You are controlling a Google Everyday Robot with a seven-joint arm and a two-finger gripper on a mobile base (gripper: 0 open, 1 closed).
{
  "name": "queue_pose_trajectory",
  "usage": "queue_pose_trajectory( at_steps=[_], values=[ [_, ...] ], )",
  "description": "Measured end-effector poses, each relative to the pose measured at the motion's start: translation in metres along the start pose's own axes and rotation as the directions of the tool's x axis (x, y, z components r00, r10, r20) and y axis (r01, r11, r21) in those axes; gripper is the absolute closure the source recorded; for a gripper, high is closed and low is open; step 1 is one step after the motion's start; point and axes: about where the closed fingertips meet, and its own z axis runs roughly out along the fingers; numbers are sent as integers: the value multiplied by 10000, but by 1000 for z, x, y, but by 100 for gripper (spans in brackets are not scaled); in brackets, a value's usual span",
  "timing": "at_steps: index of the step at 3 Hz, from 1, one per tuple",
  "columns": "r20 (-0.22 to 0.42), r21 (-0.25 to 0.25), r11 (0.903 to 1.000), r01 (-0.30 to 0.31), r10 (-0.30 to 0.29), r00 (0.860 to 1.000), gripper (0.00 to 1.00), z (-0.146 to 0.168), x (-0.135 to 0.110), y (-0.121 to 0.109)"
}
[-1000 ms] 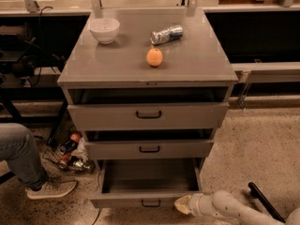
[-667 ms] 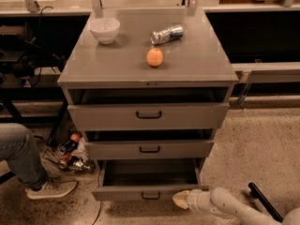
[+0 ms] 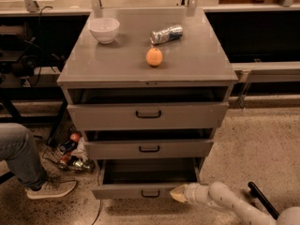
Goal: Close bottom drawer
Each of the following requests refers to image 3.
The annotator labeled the orange fruit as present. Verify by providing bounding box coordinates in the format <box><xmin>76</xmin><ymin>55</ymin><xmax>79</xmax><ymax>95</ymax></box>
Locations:
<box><xmin>146</xmin><ymin>48</ymin><xmax>163</xmax><ymax>67</ymax></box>

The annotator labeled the grey bottom drawer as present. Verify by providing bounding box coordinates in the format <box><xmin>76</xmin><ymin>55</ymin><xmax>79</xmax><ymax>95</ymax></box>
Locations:
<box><xmin>92</xmin><ymin>157</ymin><xmax>203</xmax><ymax>200</ymax></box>

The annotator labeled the grey drawer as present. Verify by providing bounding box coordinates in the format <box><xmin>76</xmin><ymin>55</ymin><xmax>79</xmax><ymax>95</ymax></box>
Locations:
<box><xmin>92</xmin><ymin>157</ymin><xmax>203</xmax><ymax>200</ymax></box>
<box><xmin>67</xmin><ymin>87</ymin><xmax>228</xmax><ymax>130</ymax></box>
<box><xmin>84</xmin><ymin>129</ymin><xmax>213</xmax><ymax>159</ymax></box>

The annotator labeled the white crumpled bag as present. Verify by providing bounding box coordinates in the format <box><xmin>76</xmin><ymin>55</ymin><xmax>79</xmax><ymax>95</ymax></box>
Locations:
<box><xmin>71</xmin><ymin>138</ymin><xmax>89</xmax><ymax>162</ymax></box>

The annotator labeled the grey middle drawer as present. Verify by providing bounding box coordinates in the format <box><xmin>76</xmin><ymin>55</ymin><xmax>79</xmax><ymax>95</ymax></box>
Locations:
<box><xmin>84</xmin><ymin>129</ymin><xmax>213</xmax><ymax>159</ymax></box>

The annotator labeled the blue can in basket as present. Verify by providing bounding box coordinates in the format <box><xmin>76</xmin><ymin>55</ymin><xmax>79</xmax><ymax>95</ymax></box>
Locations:
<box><xmin>58</xmin><ymin>140</ymin><xmax>77</xmax><ymax>155</ymax></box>

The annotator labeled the grey drawer cabinet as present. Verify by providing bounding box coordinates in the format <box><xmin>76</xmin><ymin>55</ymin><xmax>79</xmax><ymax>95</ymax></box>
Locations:
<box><xmin>56</xmin><ymin>7</ymin><xmax>239</xmax><ymax>186</ymax></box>

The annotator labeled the wire basket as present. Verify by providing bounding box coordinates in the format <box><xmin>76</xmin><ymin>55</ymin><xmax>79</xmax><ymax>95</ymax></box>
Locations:
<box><xmin>42</xmin><ymin>133</ymin><xmax>95</xmax><ymax>173</ymax></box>

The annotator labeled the grey top drawer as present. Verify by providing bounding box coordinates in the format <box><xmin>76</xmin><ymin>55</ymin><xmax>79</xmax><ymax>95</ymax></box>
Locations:
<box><xmin>67</xmin><ymin>87</ymin><xmax>228</xmax><ymax>130</ymax></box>

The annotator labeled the red apple in basket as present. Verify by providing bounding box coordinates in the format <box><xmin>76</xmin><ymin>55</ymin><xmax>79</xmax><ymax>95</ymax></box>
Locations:
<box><xmin>69</xmin><ymin>133</ymin><xmax>81</xmax><ymax>143</ymax></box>

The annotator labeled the white ceramic bowl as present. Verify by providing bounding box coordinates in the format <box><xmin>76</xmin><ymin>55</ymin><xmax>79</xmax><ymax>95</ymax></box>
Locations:
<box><xmin>88</xmin><ymin>18</ymin><xmax>120</xmax><ymax>44</ymax></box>

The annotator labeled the crushed silver blue can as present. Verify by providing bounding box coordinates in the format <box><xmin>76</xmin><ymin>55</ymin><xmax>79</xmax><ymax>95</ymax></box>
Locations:
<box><xmin>150</xmin><ymin>24</ymin><xmax>183</xmax><ymax>45</ymax></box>

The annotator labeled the grey knit sneaker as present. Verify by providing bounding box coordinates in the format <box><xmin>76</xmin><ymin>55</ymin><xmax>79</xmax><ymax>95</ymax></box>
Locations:
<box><xmin>25</xmin><ymin>180</ymin><xmax>77</xmax><ymax>200</ymax></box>

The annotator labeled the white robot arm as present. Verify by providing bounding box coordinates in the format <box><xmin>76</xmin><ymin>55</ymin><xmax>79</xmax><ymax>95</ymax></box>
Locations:
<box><xmin>170</xmin><ymin>182</ymin><xmax>300</xmax><ymax>225</ymax></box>

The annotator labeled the black cable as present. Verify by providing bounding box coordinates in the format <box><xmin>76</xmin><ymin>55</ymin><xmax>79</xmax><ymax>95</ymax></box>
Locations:
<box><xmin>29</xmin><ymin>6</ymin><xmax>64</xmax><ymax>88</ymax></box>

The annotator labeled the person leg in jeans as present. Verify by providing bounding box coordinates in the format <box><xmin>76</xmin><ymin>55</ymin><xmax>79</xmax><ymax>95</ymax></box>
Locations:
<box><xmin>0</xmin><ymin>123</ymin><xmax>48</xmax><ymax>191</ymax></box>

